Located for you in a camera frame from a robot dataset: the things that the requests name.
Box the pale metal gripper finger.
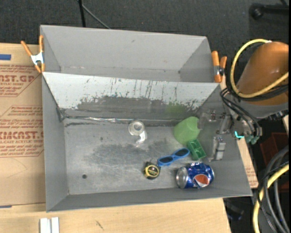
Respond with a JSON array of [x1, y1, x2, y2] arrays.
[[198, 109, 221, 131], [208, 135, 226, 162]]

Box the blue sunglasses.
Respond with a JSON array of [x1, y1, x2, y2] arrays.
[[157, 148, 191, 167]]

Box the black and yellow tape measure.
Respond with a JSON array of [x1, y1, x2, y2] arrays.
[[142, 161, 161, 180]]

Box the clear glass thing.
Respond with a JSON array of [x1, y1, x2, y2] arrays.
[[128, 119, 148, 145]]

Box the crushed blue soda can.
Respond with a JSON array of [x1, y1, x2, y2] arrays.
[[176, 162, 215, 190]]

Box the small green plastic block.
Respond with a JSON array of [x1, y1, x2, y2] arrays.
[[186, 138, 207, 161]]

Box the grey metal bin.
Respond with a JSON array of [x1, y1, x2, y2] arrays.
[[40, 25, 254, 213]]

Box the brown cardboard board red print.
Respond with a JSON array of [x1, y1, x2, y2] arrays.
[[0, 42, 47, 210]]

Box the light green plastic cup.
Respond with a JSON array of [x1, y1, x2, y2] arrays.
[[173, 116, 202, 146]]

